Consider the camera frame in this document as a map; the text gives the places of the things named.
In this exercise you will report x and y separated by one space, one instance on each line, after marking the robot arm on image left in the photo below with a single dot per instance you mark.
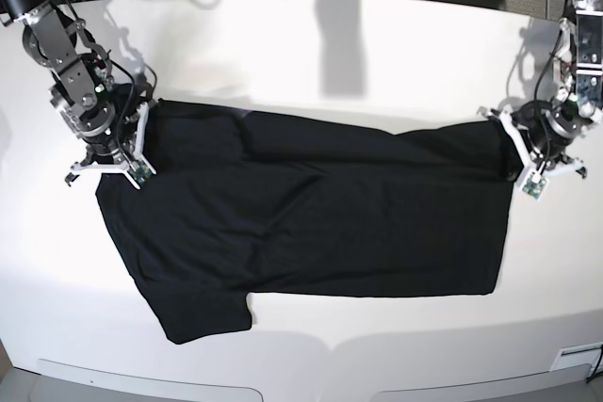
56 38

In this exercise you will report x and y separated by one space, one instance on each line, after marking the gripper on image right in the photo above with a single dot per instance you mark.
547 129

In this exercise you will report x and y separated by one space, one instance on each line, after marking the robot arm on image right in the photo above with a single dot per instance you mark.
567 98

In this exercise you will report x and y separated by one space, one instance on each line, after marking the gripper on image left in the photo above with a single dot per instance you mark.
121 105

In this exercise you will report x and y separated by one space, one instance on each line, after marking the black T-shirt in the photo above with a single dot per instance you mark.
264 203

